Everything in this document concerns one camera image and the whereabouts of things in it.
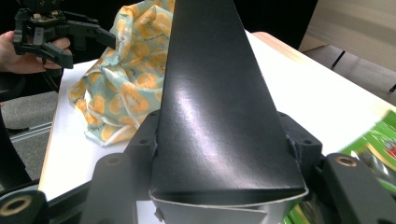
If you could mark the lemon print cloth bag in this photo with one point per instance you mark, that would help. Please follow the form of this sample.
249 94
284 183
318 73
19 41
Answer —
124 87

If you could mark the black curtain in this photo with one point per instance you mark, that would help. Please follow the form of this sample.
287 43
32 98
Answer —
264 15

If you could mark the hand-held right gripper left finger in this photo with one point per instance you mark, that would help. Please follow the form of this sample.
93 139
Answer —
144 155

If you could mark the light wooden cabinet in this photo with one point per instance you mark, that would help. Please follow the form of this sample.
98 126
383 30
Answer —
358 25

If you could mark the metal floor rail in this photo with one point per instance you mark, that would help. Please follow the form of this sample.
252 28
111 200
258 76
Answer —
31 132

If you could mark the green snack packet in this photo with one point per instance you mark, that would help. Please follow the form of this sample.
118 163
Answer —
373 146

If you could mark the black paper box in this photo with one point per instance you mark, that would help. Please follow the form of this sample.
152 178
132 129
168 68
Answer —
218 93

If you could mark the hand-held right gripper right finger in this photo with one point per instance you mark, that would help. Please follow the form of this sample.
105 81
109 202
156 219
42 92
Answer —
306 152

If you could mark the white table cover sheet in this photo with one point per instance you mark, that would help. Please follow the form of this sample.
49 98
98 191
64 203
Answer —
295 87

